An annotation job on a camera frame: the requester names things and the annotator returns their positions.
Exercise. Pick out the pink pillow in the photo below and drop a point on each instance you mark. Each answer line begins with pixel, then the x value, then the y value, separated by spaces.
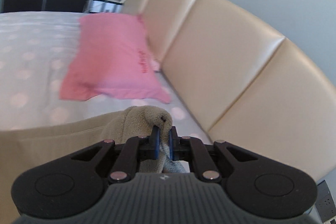
pixel 113 59

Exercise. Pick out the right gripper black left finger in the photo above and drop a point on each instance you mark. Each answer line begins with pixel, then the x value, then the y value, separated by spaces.
pixel 74 183

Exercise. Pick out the grey power strip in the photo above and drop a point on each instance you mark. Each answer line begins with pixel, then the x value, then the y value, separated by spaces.
pixel 325 203

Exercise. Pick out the cream padded headboard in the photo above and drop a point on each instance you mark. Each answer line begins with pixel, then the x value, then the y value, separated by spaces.
pixel 243 81

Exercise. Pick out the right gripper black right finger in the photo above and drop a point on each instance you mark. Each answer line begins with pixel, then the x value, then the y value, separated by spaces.
pixel 257 184

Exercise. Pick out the beige fleece garment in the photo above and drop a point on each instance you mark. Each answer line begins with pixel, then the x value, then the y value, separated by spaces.
pixel 22 150

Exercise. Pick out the white bedside table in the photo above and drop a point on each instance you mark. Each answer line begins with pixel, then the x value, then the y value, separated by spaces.
pixel 98 6

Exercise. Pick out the polka dot bed sheet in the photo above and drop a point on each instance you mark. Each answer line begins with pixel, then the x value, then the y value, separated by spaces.
pixel 36 49

